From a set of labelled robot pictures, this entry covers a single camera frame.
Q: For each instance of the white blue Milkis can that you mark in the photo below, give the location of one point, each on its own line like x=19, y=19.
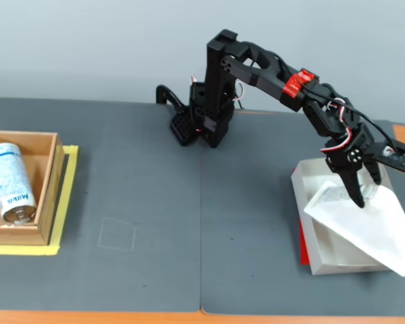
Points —
x=10, y=182

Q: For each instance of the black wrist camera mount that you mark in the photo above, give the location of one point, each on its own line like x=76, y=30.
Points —
x=403, y=158

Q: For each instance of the gray cardboard box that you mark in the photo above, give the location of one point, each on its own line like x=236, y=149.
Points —
x=337, y=269

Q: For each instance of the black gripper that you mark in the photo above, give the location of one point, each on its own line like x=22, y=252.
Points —
x=343, y=161

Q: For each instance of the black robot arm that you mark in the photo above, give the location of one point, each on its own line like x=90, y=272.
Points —
x=219, y=84

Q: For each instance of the brown cardboard box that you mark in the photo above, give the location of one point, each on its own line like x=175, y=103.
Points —
x=20, y=233

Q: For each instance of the black table clamp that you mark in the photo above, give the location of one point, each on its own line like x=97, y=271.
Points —
x=162, y=92

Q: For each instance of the yellow masking tape frame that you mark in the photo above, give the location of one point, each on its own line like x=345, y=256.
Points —
x=20, y=250

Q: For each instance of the gray mat with chalk square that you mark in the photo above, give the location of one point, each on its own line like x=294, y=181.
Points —
x=121, y=168

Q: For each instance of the red paper sheet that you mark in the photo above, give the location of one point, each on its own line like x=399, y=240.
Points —
x=303, y=249

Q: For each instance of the plain gray mat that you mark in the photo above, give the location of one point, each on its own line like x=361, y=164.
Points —
x=256, y=202

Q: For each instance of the white sandwich package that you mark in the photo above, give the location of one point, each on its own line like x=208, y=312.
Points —
x=374, y=226

